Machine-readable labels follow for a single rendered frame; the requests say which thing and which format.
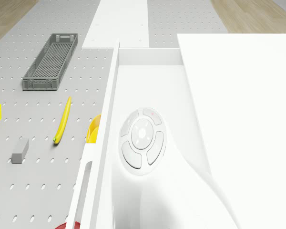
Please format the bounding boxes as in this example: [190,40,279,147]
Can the yellow bowl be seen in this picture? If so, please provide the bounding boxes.
[86,114,102,145]

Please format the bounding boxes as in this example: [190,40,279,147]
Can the dark grey basket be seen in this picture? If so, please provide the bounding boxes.
[22,32,79,91]

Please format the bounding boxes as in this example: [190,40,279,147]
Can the grey cube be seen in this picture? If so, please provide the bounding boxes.
[11,138,30,164]

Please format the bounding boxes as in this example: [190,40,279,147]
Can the white cabinet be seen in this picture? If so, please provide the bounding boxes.
[177,33,286,229]

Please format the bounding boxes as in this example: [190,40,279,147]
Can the red plate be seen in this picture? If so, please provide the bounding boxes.
[54,221,82,229]

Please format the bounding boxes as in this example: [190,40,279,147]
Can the white board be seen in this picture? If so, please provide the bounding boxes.
[82,0,150,48]

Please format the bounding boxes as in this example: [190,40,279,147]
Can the white drawer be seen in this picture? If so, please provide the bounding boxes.
[66,38,213,229]

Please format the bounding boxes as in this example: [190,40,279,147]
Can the banana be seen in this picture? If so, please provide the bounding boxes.
[52,96,72,145]

